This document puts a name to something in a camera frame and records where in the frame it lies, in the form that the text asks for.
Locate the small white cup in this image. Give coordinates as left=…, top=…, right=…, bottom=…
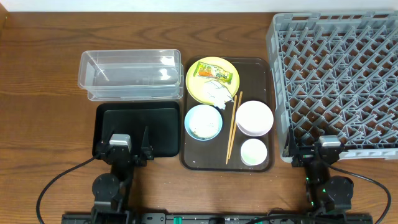
left=240, top=139, right=268, bottom=166

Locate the pink bowl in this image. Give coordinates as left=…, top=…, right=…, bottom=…
left=236, top=101, right=274, bottom=137

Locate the light blue bowl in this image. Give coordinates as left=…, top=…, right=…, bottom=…
left=184, top=105, right=223, bottom=141

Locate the pile of rice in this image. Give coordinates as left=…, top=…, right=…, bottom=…
left=189, top=107, right=219, bottom=139

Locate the wooden chopstick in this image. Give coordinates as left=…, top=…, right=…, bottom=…
left=225, top=95, right=238, bottom=165
left=227, top=91, right=243, bottom=163

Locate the white tissue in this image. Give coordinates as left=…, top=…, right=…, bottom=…
left=202, top=81, right=234, bottom=110

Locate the green snack wrapper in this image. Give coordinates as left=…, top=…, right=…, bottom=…
left=193, top=62, right=233, bottom=84

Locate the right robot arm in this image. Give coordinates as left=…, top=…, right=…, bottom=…
left=285, top=129, right=354, bottom=218

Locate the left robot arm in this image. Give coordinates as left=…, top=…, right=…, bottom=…
left=90, top=126, right=154, bottom=223

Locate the black waste tray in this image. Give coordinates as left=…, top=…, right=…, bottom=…
left=92, top=101, right=181, bottom=157

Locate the grey dishwasher rack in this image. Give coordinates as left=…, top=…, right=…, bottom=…
left=266, top=11, right=397, bottom=162

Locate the clear plastic waste bin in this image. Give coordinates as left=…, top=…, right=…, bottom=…
left=78, top=49, right=184, bottom=101

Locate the dark brown serving tray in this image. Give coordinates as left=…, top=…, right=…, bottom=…
left=180, top=57, right=274, bottom=172

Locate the yellow plate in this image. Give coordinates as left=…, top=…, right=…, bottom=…
left=186, top=57, right=240, bottom=105

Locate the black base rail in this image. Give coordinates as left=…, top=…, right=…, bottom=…
left=61, top=213, right=373, bottom=224

